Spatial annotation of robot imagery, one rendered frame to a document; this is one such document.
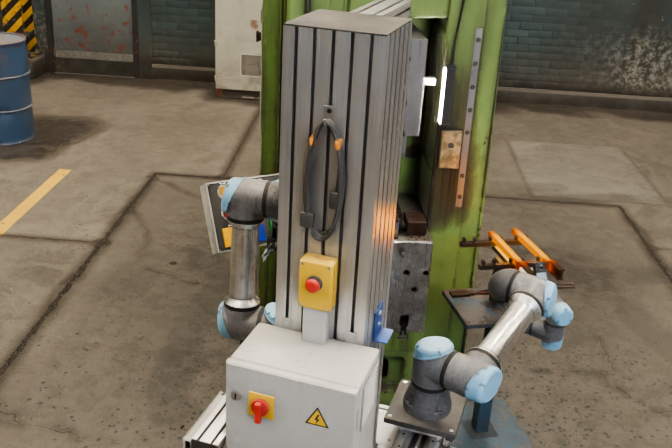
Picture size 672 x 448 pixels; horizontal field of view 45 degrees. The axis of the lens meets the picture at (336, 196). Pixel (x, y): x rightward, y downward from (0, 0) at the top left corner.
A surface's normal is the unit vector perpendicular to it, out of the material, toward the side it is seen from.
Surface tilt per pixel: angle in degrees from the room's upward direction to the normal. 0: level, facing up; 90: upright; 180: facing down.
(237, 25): 90
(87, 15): 90
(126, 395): 0
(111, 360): 0
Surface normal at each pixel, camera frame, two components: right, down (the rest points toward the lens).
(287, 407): -0.32, 0.34
